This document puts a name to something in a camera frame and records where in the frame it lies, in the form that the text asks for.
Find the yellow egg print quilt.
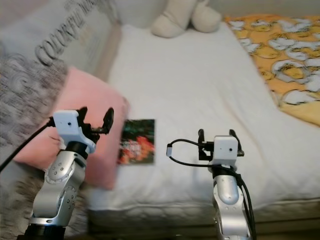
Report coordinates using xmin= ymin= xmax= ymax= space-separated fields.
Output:
xmin=224 ymin=14 xmax=320 ymax=126

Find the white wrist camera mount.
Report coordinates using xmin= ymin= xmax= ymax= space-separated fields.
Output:
xmin=52 ymin=110 xmax=97 ymax=153
xmin=211 ymin=135 xmax=240 ymax=167

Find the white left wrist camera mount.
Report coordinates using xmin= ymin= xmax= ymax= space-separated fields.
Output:
xmin=52 ymin=110 xmax=97 ymax=153

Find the grey floral print fabric panel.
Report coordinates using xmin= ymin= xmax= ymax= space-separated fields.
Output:
xmin=0 ymin=0 xmax=121 ymax=240

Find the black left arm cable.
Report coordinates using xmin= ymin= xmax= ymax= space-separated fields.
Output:
xmin=0 ymin=119 xmax=61 ymax=172

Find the dark green red book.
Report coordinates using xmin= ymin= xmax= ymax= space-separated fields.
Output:
xmin=117 ymin=118 xmax=156 ymax=166

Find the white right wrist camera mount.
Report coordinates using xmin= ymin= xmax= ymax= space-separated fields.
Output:
xmin=211 ymin=135 xmax=240 ymax=167

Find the beige plush toy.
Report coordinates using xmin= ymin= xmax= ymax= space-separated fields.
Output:
xmin=150 ymin=0 xmax=223 ymax=40

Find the beige bed frame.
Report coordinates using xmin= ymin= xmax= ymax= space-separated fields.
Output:
xmin=85 ymin=205 xmax=320 ymax=236

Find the pink plush pillow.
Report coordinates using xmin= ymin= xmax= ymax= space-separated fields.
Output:
xmin=12 ymin=66 xmax=130 ymax=191

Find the white quilted mattress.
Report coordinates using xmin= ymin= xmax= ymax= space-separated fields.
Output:
xmin=87 ymin=22 xmax=320 ymax=221

